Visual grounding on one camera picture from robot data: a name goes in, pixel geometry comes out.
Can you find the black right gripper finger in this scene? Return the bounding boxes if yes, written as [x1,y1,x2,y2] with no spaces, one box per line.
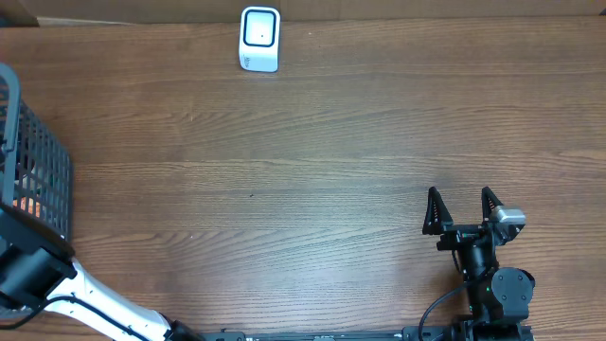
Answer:
[422,187,454,235]
[481,187,503,222]

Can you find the orange tissue pack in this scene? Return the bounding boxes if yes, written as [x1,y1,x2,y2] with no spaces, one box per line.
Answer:
[13,197,43,218]

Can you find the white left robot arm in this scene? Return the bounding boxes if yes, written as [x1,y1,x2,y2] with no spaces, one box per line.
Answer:
[1,204,202,341]

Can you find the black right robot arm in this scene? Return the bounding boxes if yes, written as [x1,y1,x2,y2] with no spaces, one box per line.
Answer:
[416,187,536,341]

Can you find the white barcode scanner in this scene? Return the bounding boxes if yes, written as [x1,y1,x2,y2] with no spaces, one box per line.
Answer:
[239,6,281,73]

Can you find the dark grey plastic basket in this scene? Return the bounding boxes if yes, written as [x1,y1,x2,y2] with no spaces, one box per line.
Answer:
[0,63,75,319]

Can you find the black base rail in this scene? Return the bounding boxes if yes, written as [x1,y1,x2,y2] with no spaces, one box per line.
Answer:
[198,326,455,341]

